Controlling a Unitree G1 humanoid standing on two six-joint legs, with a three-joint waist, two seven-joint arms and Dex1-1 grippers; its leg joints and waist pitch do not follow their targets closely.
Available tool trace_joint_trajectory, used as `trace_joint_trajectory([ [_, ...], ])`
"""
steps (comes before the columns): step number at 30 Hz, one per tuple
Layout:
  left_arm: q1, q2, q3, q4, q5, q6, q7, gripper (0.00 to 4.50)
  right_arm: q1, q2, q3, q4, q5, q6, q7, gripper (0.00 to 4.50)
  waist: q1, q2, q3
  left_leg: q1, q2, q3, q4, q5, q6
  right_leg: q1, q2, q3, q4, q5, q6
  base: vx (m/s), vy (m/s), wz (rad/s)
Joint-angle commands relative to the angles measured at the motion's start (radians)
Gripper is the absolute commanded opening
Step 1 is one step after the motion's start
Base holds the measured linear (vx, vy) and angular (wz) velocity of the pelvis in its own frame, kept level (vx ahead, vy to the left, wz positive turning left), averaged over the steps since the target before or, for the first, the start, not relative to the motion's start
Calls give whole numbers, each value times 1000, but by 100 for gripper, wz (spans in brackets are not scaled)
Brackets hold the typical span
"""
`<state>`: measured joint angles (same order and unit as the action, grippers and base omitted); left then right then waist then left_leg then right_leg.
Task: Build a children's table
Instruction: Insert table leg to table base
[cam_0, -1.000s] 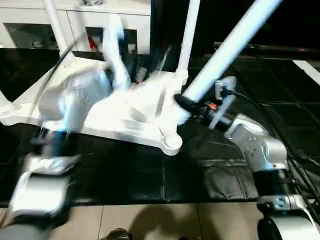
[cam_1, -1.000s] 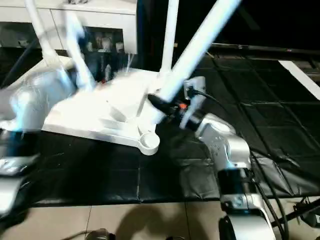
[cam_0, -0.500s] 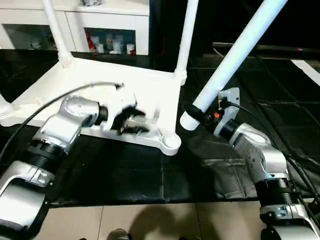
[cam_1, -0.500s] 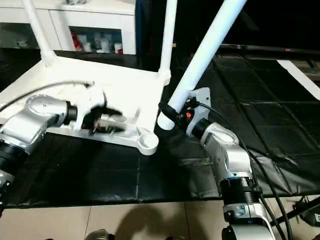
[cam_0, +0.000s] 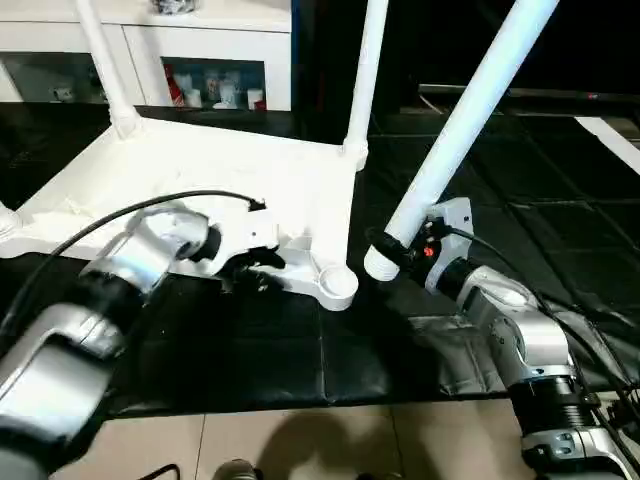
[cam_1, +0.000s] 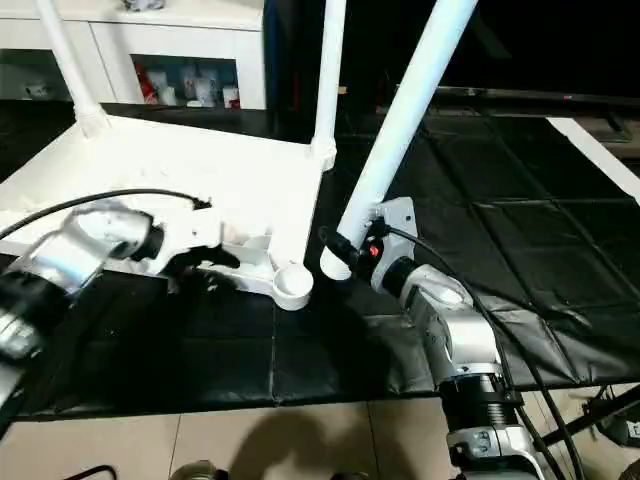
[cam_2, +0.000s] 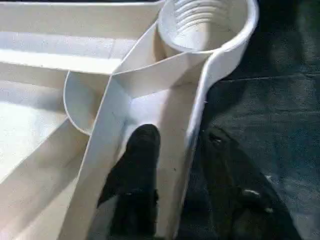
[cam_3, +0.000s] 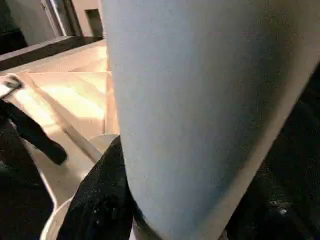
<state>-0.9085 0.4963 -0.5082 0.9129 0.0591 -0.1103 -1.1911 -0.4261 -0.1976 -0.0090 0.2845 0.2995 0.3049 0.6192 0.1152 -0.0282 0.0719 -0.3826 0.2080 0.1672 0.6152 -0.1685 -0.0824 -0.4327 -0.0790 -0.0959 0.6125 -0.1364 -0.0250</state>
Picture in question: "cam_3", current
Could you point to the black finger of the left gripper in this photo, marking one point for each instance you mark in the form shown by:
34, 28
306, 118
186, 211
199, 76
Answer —
42, 140

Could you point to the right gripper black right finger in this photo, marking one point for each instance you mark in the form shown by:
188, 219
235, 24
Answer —
287, 200

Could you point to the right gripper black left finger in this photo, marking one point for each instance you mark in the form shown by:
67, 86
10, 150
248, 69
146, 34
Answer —
100, 200

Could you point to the white plastic table leg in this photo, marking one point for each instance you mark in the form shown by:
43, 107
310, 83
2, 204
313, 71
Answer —
200, 100

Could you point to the black mat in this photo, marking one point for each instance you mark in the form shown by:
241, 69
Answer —
20, 200

